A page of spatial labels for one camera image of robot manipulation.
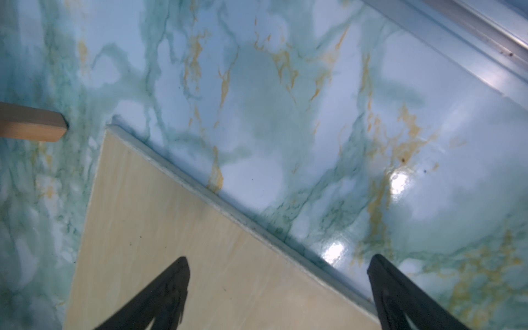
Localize wooden easel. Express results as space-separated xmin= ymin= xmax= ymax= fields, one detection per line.
xmin=1 ymin=103 xmax=67 ymax=142

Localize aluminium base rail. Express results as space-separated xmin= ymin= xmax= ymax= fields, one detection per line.
xmin=367 ymin=0 xmax=527 ymax=107

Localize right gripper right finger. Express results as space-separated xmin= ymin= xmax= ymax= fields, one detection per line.
xmin=367 ymin=254 xmax=467 ymax=329

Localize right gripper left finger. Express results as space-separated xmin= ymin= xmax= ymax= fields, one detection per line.
xmin=97 ymin=257 xmax=191 ymax=329

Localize plywood board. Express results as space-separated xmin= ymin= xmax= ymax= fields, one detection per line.
xmin=63 ymin=125 xmax=380 ymax=329

